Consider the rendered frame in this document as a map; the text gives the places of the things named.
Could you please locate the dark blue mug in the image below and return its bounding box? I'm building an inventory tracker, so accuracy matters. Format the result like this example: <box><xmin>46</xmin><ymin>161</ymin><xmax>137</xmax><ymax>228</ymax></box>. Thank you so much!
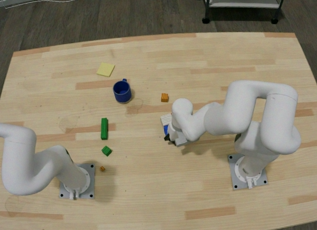
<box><xmin>113</xmin><ymin>79</ymin><xmax>132</xmax><ymax>104</ymax></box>

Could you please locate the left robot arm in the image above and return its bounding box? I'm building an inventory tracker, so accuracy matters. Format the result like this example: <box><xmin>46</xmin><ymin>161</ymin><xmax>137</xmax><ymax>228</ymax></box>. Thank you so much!
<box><xmin>0</xmin><ymin>123</ymin><xmax>91</xmax><ymax>200</ymax></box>

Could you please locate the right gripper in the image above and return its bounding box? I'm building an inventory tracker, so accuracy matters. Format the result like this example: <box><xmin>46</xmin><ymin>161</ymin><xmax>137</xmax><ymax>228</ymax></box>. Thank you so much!
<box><xmin>164</xmin><ymin>122</ymin><xmax>179</xmax><ymax>146</ymax></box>

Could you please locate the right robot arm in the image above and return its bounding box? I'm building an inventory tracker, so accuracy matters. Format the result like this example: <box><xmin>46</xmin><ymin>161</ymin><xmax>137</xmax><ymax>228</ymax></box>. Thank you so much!
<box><xmin>172</xmin><ymin>80</ymin><xmax>301</xmax><ymax>189</ymax></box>

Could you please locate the green rectangular bar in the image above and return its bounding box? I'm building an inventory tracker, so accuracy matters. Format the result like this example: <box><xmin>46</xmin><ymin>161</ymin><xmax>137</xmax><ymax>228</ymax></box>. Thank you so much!
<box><xmin>101</xmin><ymin>118</ymin><xmax>108</xmax><ymax>140</ymax></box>

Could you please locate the green cube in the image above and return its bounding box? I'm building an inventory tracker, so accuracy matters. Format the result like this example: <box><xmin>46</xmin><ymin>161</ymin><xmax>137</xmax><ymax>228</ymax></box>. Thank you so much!
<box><xmin>101</xmin><ymin>146</ymin><xmax>112</xmax><ymax>157</ymax></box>

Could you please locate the orange wooden cube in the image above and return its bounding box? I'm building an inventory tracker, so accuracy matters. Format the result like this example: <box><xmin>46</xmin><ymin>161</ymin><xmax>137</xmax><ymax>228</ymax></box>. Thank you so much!
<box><xmin>161</xmin><ymin>93</ymin><xmax>168</xmax><ymax>102</ymax></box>

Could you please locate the pale yellow square tile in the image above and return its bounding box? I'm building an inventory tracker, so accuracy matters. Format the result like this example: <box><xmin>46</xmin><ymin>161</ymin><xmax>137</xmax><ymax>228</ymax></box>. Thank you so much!
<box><xmin>96</xmin><ymin>62</ymin><xmax>115</xmax><ymax>77</ymax></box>

